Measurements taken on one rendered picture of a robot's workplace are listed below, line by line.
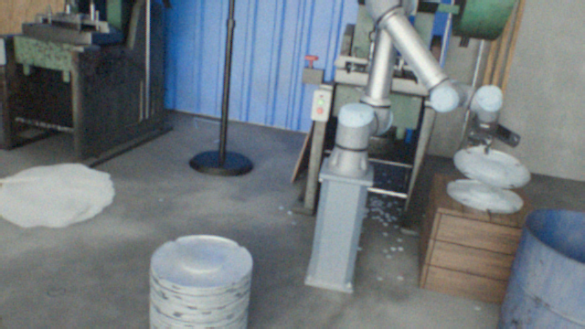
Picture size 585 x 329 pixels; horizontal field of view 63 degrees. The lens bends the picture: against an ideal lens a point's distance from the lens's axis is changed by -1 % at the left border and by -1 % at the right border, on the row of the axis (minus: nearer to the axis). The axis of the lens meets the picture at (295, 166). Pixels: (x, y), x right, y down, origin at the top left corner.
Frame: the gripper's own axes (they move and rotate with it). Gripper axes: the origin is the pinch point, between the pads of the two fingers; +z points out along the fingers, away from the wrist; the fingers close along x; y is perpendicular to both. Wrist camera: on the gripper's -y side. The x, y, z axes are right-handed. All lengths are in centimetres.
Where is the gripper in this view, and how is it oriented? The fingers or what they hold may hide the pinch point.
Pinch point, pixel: (488, 153)
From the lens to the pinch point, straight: 192.4
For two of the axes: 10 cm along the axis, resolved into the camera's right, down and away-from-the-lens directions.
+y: -8.7, -2.5, 4.1
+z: 2.5, 4.9, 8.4
